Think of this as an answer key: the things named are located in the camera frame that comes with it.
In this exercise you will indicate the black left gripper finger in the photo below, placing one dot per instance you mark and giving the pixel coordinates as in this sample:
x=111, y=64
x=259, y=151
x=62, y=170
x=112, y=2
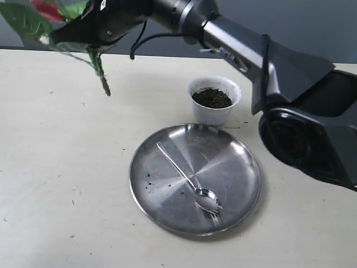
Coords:
x=81, y=30

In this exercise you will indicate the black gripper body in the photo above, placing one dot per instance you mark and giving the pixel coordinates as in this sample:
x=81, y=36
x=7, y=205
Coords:
x=107, y=21

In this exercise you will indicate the artificial red anthurium plant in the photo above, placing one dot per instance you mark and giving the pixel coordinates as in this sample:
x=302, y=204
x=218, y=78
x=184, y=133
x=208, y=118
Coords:
x=33, y=22

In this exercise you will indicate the steel spork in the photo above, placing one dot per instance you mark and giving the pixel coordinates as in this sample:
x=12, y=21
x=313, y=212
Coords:
x=204, y=199

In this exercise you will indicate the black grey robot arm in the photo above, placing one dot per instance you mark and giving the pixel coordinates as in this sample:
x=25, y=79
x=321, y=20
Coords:
x=308, y=106

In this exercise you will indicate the white flower pot with soil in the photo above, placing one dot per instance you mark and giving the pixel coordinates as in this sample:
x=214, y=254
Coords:
x=213, y=99

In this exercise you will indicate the round steel plate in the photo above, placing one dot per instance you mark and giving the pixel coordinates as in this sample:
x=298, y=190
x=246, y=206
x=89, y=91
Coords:
x=219, y=162

